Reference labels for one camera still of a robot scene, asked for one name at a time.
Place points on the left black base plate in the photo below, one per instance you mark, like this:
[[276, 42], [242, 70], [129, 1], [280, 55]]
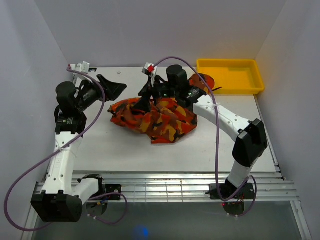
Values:
[[114, 189]]

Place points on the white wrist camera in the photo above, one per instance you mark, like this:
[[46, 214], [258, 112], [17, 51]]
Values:
[[151, 71], [82, 67]]

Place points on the yellow plastic tray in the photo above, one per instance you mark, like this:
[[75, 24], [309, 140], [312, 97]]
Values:
[[233, 76]]

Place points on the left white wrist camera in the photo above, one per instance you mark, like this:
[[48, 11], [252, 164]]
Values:
[[82, 67]]

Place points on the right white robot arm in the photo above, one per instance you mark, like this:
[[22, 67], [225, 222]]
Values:
[[195, 93]]

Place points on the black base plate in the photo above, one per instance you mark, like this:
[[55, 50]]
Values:
[[114, 189], [247, 192]]

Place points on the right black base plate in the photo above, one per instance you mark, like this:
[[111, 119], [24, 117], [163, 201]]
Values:
[[247, 192]]

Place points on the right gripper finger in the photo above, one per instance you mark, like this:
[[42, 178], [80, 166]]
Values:
[[145, 89], [143, 104]]

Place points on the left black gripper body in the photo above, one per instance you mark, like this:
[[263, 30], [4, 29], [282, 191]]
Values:
[[90, 94]]

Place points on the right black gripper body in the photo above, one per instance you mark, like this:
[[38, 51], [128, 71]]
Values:
[[163, 90]]

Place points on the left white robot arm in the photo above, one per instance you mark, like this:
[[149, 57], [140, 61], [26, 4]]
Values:
[[58, 201]]

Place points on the orange camouflage trousers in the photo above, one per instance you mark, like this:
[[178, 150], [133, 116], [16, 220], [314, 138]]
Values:
[[165, 123]]

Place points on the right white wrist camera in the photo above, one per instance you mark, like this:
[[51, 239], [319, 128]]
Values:
[[151, 71]]

